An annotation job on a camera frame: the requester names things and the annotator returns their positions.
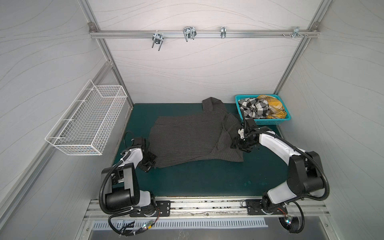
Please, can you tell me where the metal bracket with bolts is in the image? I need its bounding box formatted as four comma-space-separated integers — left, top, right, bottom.
282, 27, 309, 39

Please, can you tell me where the teal plastic laundry basket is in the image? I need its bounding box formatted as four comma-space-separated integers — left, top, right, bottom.
235, 95, 291, 125

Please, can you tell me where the black white checkered shirt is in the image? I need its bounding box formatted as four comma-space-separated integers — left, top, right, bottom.
238, 98, 270, 119

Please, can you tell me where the white slotted vent strip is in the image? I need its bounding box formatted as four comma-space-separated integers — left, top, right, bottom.
92, 218, 268, 231

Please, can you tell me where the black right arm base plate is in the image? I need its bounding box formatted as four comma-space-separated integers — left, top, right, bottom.
242, 199, 288, 216

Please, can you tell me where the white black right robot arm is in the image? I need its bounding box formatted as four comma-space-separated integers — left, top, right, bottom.
232, 120, 330, 215

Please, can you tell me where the metal u-bolt clamp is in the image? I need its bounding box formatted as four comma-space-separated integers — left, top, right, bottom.
152, 33, 164, 51

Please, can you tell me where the metal double hook clamp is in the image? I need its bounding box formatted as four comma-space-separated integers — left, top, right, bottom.
183, 26, 197, 42

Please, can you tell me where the small metal ring clamp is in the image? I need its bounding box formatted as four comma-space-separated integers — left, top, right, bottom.
221, 27, 227, 39

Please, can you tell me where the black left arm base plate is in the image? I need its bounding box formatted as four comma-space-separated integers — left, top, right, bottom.
130, 201, 171, 218

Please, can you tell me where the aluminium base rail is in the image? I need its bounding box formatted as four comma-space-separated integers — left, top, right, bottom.
84, 196, 331, 220

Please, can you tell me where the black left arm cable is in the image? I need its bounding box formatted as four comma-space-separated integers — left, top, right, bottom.
98, 131, 160, 236

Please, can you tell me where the white wire wall basket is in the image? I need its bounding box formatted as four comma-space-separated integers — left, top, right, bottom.
45, 80, 127, 156

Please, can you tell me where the dark grey pinstriped shirt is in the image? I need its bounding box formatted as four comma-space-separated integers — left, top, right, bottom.
149, 97, 244, 168

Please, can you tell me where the aluminium top cross rail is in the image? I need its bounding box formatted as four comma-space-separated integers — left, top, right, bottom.
90, 29, 321, 39

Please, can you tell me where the yellow plaid shirt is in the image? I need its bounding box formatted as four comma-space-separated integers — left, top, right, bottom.
257, 95, 288, 119

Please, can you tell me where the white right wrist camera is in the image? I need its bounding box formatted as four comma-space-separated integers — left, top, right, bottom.
238, 129, 245, 139

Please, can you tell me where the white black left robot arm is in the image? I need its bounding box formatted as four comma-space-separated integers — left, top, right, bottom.
98, 137, 157, 217

